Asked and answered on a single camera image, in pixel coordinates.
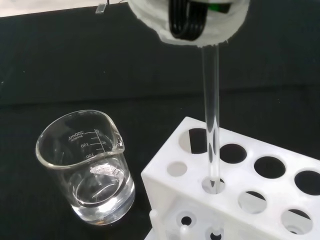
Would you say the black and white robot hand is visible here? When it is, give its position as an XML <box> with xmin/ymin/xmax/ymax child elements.
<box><xmin>128</xmin><ymin>0</ymin><xmax>251</xmax><ymax>49</ymax></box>

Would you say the black bench cloth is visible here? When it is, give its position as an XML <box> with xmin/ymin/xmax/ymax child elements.
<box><xmin>0</xmin><ymin>0</ymin><xmax>320</xmax><ymax>240</ymax></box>

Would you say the clear glass beaker with water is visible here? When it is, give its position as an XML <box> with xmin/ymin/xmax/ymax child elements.
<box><xmin>35</xmin><ymin>109</ymin><xmax>137</xmax><ymax>225</ymax></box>

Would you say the white test tube rack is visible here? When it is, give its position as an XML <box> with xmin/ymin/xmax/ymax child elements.
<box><xmin>140</xmin><ymin>116</ymin><xmax>320</xmax><ymax>240</ymax></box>

